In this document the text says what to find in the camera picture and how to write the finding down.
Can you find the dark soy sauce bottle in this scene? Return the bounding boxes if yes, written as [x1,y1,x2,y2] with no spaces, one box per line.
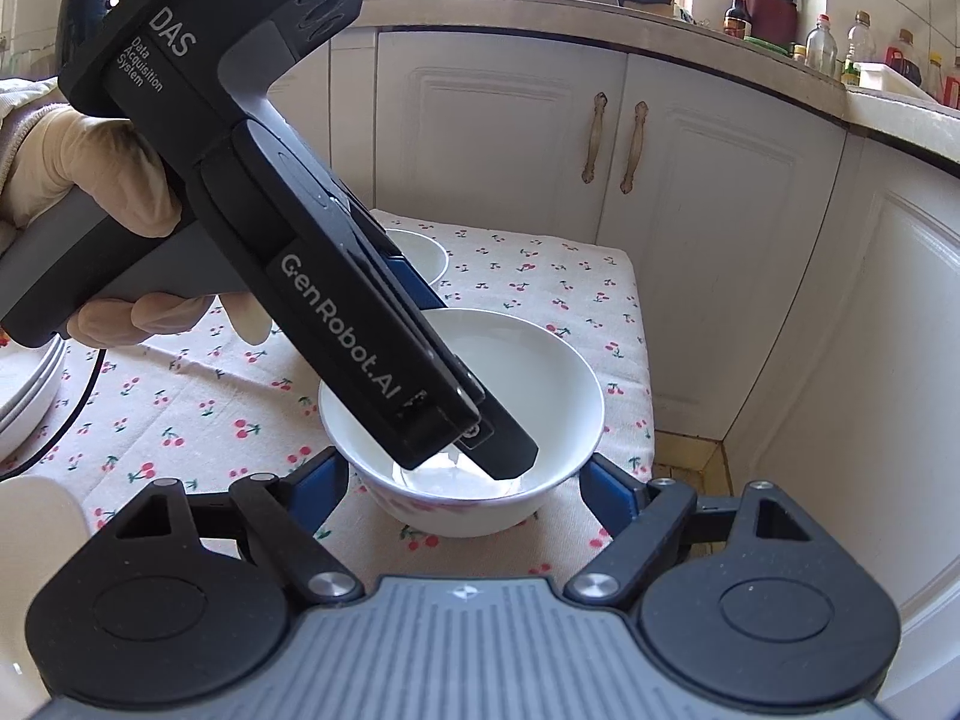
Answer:
[722,0,752,39]

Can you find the large white fruit-pattern plate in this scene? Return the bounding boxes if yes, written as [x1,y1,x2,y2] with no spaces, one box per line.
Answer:
[0,337,67,461]

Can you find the white bowl with pink flowers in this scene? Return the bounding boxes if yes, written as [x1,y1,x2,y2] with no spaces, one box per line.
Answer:
[387,229,449,288]

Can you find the left hand in latex glove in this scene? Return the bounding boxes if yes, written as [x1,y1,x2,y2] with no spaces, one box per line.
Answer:
[0,78,274,350]

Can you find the clear plastic bottle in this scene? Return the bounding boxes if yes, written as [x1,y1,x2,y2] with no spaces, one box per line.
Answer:
[805,13,838,78]

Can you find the red knife holder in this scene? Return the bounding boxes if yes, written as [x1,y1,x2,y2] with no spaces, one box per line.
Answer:
[747,0,799,49]

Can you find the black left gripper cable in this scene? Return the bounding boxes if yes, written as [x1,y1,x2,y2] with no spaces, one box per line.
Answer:
[0,343,109,485]

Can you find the plain white bowl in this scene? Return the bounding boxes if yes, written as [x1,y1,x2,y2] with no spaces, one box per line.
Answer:
[317,305,607,540]

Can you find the white kitchen cabinets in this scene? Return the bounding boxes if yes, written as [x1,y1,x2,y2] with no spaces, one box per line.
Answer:
[272,28,958,718]

